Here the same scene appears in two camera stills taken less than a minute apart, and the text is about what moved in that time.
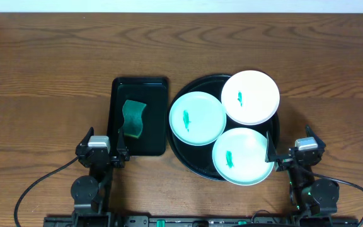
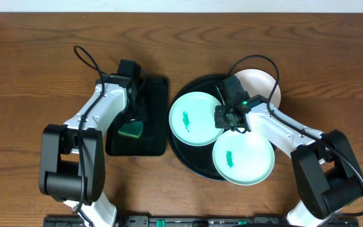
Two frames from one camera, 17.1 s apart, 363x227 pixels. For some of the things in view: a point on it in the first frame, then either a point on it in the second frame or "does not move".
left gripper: [103, 156] -> [136, 113]
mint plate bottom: [239, 156] does not move
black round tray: [198, 159] does not move
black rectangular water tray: [154, 93] does not move
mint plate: [197, 118] does not move
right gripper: [285, 162] -> [219, 122]
